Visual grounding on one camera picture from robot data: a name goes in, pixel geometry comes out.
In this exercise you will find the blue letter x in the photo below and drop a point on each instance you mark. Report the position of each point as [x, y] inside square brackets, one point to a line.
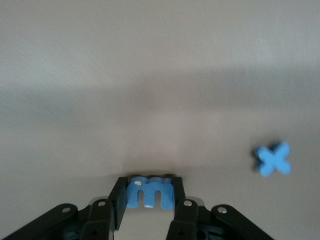
[273, 160]

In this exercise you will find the blue letter m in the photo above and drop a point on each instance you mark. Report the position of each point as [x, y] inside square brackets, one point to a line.
[150, 192]

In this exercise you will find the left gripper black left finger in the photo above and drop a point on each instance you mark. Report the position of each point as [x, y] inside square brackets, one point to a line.
[95, 220]

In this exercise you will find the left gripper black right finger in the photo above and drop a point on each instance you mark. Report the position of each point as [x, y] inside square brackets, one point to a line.
[190, 220]

